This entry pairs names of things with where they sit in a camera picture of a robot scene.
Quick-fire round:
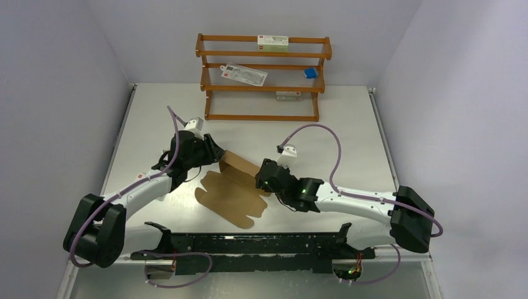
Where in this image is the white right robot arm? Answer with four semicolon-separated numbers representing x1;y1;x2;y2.
255;159;435;258

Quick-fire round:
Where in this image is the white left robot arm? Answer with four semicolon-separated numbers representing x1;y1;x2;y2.
63;131;226;268

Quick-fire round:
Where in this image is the brown cardboard box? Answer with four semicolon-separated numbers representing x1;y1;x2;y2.
194;151;271;229

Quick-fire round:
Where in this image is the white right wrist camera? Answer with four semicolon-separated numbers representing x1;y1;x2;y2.
276;144;298;168

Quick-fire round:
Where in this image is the orange wooden shelf rack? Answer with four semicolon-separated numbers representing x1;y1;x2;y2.
195;33;332;121

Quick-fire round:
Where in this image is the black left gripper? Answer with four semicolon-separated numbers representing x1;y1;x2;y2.
184;133;225;169

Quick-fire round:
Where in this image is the white flat package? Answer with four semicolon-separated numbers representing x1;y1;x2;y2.
220;64;268;87

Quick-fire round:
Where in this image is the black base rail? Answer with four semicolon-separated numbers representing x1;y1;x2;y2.
130;232;376;277

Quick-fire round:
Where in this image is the small blue object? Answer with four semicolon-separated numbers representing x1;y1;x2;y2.
304;67;319;79

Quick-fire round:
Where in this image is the small box lower shelf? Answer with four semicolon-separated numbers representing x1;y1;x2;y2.
276;92;302;102

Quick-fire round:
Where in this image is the green white box top shelf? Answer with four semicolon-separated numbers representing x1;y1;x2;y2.
257;35;289;52

